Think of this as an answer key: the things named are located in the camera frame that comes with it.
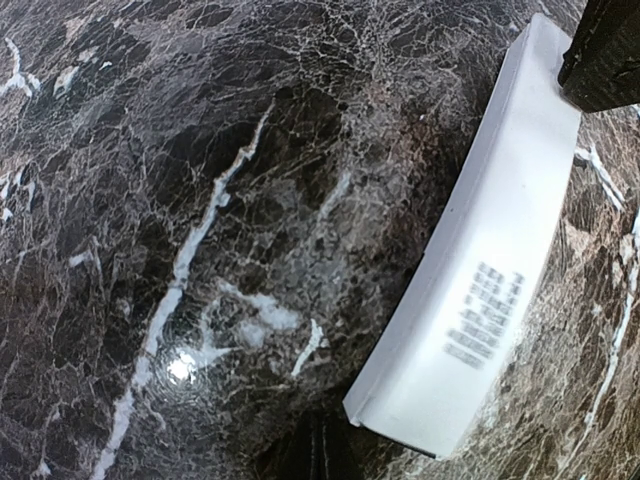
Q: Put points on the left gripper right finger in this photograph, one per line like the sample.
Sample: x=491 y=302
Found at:
x=335 y=458

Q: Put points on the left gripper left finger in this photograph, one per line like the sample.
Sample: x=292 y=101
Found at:
x=292 y=456

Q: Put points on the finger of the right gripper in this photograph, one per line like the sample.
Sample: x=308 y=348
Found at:
x=600 y=69

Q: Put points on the white remote control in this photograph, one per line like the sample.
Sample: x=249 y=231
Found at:
x=427 y=377

